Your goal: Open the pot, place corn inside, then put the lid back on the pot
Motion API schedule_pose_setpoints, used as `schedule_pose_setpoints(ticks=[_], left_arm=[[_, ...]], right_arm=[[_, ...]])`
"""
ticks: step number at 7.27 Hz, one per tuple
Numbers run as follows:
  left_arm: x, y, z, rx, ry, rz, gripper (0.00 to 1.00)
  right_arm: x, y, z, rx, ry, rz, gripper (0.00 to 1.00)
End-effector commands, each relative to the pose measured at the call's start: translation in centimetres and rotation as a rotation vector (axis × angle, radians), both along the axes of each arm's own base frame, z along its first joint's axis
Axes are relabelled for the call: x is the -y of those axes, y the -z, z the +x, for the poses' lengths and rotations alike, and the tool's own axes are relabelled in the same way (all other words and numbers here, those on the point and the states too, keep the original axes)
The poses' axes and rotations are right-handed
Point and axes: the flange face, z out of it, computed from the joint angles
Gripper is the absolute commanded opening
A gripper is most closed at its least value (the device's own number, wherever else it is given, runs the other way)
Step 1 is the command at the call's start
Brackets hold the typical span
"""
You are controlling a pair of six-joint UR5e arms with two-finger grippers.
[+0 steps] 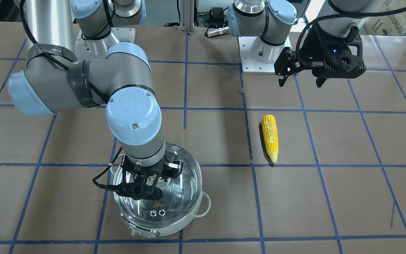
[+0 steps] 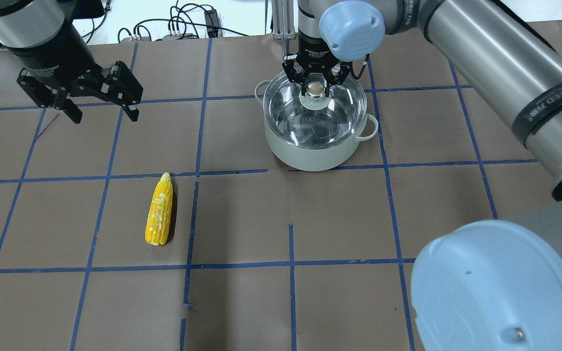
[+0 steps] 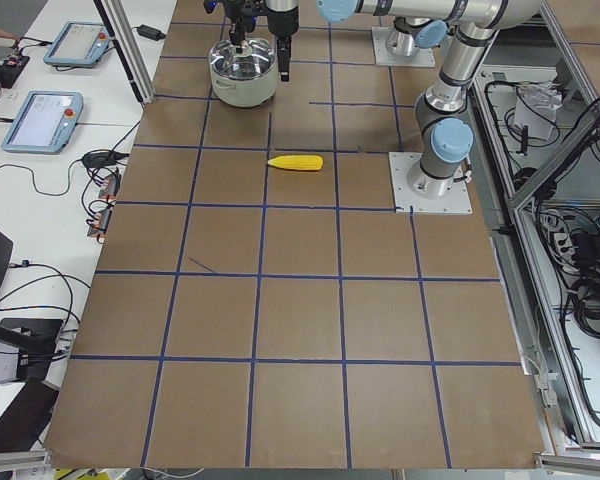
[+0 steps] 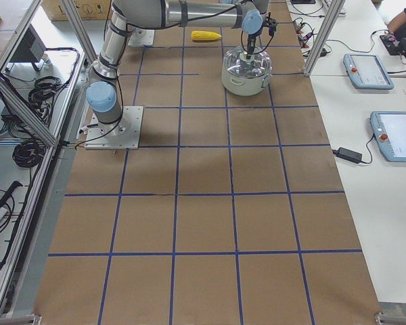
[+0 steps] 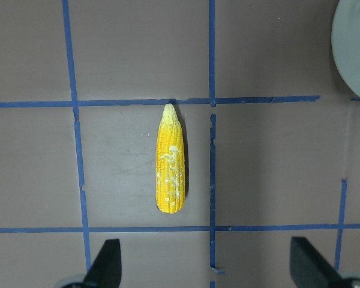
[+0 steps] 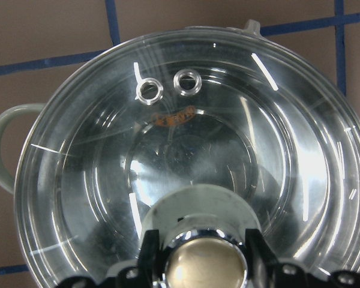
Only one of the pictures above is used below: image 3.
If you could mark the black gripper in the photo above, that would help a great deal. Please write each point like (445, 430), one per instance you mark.
(283, 21)
(238, 21)

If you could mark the aluminium frame post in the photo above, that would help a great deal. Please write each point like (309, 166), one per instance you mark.
(115, 20)

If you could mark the glass pot lid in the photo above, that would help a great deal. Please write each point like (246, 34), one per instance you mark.
(252, 60)

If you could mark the black power adapter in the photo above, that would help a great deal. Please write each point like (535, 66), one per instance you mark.
(151, 33)

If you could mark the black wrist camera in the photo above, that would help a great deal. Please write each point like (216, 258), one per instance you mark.
(256, 8)

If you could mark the brown paper table mat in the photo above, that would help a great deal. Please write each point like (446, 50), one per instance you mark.
(246, 316)

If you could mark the yellow corn cob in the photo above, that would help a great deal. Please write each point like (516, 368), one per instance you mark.
(297, 162)

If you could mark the pale green cooking pot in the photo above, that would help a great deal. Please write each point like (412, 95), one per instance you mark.
(245, 94)

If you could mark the teach pendant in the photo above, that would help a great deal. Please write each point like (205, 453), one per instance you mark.
(79, 44)
(44, 123)

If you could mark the upper teach pendant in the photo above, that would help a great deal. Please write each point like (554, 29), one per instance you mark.
(79, 44)

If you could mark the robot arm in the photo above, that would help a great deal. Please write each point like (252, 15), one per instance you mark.
(447, 140)
(426, 34)

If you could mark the lower teach pendant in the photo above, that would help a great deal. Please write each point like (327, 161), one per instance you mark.
(44, 123)

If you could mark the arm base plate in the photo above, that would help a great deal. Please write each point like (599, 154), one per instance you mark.
(415, 192)
(394, 48)

